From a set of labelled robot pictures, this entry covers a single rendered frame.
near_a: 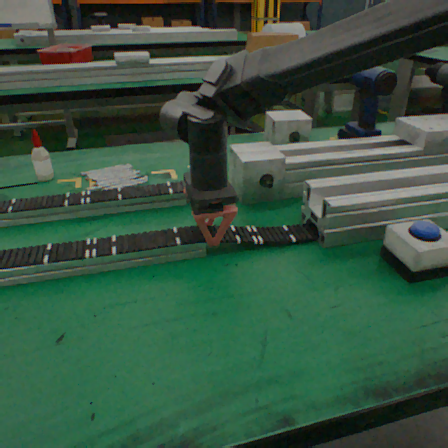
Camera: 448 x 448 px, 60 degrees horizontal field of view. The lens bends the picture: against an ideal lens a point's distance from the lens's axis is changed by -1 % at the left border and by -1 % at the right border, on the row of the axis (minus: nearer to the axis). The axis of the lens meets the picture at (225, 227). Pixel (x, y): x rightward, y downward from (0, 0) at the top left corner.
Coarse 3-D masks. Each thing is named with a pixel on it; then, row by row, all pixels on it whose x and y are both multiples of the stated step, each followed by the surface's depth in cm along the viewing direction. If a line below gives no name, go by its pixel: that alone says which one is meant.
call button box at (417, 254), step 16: (400, 224) 62; (384, 240) 63; (400, 240) 59; (416, 240) 58; (432, 240) 57; (384, 256) 63; (400, 256) 59; (416, 256) 56; (432, 256) 56; (400, 272) 60; (416, 272) 58; (432, 272) 58
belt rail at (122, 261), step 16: (112, 256) 60; (128, 256) 61; (144, 256) 62; (160, 256) 63; (176, 256) 63; (192, 256) 64; (0, 272) 57; (16, 272) 57; (32, 272) 58; (48, 272) 59; (64, 272) 59; (80, 272) 60; (96, 272) 61
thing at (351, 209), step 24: (432, 168) 75; (312, 192) 69; (336, 192) 70; (360, 192) 72; (384, 192) 66; (408, 192) 66; (432, 192) 67; (312, 216) 70; (336, 216) 64; (360, 216) 65; (384, 216) 66; (408, 216) 68; (432, 216) 70; (336, 240) 66; (360, 240) 68
